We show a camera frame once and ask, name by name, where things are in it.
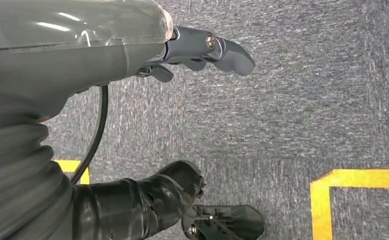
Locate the yellow floor tape square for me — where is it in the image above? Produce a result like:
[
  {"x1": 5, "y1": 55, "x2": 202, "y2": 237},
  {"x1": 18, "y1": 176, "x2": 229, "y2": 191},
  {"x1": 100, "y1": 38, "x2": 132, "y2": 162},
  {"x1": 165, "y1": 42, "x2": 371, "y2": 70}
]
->
[
  {"x1": 53, "y1": 159, "x2": 90, "y2": 185},
  {"x1": 309, "y1": 168, "x2": 389, "y2": 240}
]

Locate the black robot foot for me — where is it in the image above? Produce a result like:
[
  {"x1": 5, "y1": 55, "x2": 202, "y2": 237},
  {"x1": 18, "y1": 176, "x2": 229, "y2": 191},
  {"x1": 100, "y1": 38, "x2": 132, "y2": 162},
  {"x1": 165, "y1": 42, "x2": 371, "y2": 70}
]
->
[{"x1": 181, "y1": 204, "x2": 266, "y2": 240}]

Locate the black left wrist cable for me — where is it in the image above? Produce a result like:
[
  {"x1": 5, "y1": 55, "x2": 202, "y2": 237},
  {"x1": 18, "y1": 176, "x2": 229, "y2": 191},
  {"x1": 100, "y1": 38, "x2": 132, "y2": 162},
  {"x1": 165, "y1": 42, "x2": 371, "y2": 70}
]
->
[{"x1": 70, "y1": 84, "x2": 109, "y2": 185}]

